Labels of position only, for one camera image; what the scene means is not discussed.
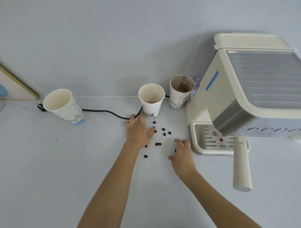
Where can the person's left hand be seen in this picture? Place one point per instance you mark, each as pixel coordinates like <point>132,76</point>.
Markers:
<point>137,132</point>

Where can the person's right hand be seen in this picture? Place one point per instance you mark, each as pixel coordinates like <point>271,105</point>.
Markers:
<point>184,157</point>

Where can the person's left thumb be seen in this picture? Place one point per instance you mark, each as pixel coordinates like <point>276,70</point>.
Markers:
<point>151,132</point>

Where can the person's right thumb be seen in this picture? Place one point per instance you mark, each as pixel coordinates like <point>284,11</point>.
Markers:
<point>172,159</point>

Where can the person's left forearm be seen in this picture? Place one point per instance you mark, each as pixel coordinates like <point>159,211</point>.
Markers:
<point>110,188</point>

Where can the person's right forearm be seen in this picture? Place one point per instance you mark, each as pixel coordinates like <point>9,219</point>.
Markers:
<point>218,202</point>

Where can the scattered coffee beans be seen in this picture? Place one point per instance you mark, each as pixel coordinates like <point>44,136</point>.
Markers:
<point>145,156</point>

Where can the white paper cup with grounds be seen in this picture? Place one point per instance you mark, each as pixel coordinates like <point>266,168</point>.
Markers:
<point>151,105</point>

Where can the metal drip tray grid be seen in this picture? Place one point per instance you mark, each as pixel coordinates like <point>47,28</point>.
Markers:
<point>209,138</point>

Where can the coffee-stained paper cup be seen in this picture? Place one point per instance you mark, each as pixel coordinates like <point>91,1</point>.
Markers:
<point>180,98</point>

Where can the white and blue tag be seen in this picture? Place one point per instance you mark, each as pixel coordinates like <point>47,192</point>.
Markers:
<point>195,88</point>

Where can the blue tape strip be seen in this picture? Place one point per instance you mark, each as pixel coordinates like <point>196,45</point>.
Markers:
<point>212,80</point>

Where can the cream espresso machine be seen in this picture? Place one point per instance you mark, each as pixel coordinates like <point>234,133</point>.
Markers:
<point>235,98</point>

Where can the clean white paper cup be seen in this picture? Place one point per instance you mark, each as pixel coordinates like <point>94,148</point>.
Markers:
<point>63,105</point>

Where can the black plug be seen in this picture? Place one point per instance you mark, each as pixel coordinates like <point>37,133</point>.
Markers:
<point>41,107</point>

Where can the beige framed board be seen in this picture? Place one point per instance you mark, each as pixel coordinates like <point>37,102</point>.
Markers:
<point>14,88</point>

